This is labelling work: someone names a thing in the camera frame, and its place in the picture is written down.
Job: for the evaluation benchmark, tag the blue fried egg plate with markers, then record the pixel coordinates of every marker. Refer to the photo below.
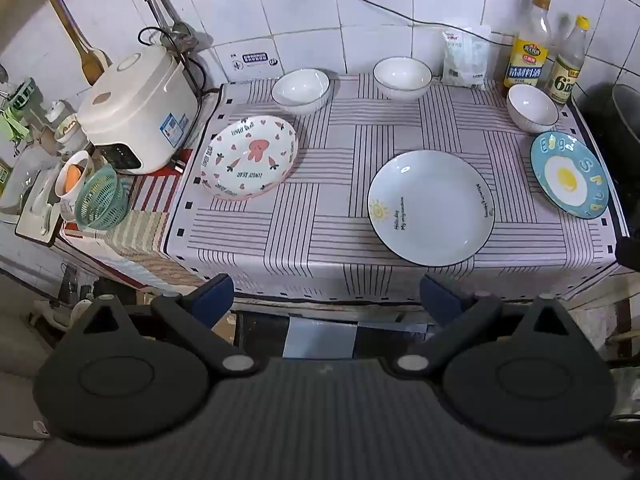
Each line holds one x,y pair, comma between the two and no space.
570,175

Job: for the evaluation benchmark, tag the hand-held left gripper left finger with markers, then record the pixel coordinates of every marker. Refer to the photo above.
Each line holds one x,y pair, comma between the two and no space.
216,292

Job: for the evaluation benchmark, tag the dark-rimmed tray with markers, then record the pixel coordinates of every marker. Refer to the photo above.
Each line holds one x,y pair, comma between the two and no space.
35,220

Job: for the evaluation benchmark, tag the wall sticker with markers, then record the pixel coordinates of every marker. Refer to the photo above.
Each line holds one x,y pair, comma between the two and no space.
252,61

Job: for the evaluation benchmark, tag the white bowl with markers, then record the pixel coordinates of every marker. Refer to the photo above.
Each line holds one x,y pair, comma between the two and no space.
300,90
531,105
402,75

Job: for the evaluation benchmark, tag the small yellow cap bottle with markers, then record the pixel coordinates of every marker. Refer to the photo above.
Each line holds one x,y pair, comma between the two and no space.
567,75

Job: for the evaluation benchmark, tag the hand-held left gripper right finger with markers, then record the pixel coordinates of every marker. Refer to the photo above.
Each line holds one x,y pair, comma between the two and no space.
440,295

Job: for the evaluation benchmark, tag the green plastic holder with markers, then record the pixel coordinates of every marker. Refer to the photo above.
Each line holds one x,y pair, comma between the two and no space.
17,105

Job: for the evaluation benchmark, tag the white jar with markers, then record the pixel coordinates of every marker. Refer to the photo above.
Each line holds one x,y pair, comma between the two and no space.
67,127

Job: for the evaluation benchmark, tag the green plastic basket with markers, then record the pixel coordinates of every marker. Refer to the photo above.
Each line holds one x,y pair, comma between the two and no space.
100,200

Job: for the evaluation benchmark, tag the pink rabbit print plate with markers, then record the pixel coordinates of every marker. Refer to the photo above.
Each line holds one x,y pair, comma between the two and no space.
250,160

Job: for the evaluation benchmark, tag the white cup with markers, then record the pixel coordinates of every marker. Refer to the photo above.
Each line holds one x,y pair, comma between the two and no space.
70,202

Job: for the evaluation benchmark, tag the white rice cooker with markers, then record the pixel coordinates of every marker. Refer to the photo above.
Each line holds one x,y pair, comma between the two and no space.
140,105

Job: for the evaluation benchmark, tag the red checkered cloth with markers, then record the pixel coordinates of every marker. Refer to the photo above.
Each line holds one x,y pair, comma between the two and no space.
145,240

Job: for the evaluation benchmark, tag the white salt bag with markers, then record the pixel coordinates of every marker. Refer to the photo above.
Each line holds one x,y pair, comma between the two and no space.
465,60

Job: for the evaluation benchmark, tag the wooden spatula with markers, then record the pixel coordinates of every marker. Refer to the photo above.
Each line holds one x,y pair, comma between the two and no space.
92,62

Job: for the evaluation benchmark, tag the white plate with sun print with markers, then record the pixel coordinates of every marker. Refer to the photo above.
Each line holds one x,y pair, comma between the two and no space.
435,220

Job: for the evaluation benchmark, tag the large yellow label bottle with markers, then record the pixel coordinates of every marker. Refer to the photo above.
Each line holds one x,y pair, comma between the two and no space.
527,60

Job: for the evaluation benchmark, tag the black wok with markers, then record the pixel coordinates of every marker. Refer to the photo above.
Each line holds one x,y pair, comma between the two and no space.
615,125

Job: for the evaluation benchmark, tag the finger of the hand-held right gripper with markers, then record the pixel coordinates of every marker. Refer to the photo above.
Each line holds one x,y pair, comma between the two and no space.
630,252

